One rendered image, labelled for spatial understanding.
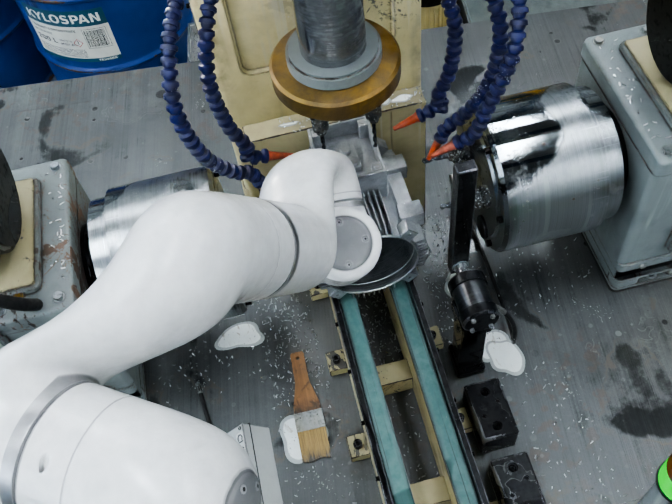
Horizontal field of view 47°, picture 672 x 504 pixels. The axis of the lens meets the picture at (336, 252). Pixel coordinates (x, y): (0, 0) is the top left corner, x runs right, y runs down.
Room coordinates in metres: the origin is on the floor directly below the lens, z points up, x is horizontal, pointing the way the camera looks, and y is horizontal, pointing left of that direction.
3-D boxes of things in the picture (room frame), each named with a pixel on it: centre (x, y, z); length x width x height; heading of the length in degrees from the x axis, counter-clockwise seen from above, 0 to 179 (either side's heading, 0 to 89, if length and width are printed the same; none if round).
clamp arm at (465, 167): (0.64, -0.19, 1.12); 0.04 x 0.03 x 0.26; 5
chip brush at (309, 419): (0.54, 0.09, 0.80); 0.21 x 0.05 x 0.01; 4
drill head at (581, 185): (0.79, -0.37, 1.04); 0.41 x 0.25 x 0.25; 95
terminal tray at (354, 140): (0.80, -0.04, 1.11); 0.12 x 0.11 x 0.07; 5
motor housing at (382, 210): (0.76, -0.04, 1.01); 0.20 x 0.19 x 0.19; 5
